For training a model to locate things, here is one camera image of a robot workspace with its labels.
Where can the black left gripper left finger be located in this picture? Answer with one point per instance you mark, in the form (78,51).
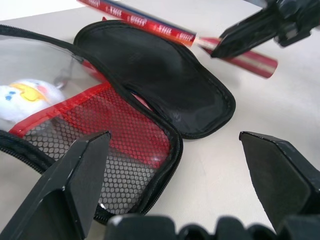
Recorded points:
(57,190)

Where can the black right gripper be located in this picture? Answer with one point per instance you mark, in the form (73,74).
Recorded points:
(295,17)

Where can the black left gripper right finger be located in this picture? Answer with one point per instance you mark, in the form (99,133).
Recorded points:
(277,180)

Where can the black clear-lid paddle case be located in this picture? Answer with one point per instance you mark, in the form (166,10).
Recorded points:
(155,82)

